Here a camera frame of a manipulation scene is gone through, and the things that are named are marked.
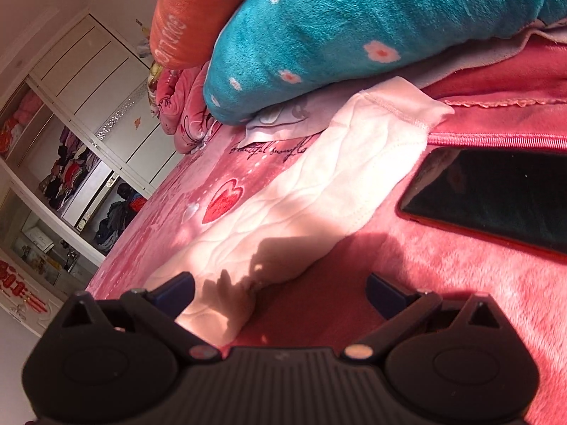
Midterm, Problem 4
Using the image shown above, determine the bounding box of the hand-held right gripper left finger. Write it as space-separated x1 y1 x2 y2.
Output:
60 270 224 364

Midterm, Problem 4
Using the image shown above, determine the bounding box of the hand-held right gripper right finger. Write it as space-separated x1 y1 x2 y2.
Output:
341 270 506 364

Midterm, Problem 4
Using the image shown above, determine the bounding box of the light pink quilted garment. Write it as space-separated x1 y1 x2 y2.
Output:
144 76 456 348

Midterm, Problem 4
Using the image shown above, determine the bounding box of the pile of dark clothes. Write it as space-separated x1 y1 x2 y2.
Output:
94 183 149 255

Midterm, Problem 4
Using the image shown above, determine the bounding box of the stack of folded clothes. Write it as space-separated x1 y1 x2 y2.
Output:
39 125 100 211

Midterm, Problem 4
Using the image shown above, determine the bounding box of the pink printed bed blanket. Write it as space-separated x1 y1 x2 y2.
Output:
84 115 567 425

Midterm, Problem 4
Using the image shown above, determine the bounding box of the kitchen counter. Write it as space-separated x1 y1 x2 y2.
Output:
13 226 91 284

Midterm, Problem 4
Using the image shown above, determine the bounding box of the black phone with red case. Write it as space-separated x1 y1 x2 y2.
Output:
397 147 567 257

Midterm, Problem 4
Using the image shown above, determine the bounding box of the white door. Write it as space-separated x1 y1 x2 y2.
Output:
0 248 67 337

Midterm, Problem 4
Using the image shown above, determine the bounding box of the red knot door decoration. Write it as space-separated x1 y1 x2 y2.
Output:
0 259 47 315

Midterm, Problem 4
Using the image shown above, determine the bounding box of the folded pink printed blanket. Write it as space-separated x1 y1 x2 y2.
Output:
153 59 222 155

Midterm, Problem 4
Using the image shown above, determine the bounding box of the floral pillow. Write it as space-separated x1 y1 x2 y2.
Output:
147 61 161 118

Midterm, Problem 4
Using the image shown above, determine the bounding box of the white wardrobe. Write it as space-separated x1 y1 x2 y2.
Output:
0 9 182 257

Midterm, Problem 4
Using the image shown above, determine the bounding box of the pink and orange shelf bedding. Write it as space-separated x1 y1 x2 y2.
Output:
0 91 45 158

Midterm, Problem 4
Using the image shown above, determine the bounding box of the pink quilt with scalloped edge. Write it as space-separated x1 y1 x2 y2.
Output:
423 31 567 151

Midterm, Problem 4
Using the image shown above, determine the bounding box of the teal flowered fleece blanket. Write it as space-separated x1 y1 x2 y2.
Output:
204 0 567 125

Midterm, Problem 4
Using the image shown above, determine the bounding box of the orange fleece blanket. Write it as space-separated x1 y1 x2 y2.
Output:
150 0 271 70

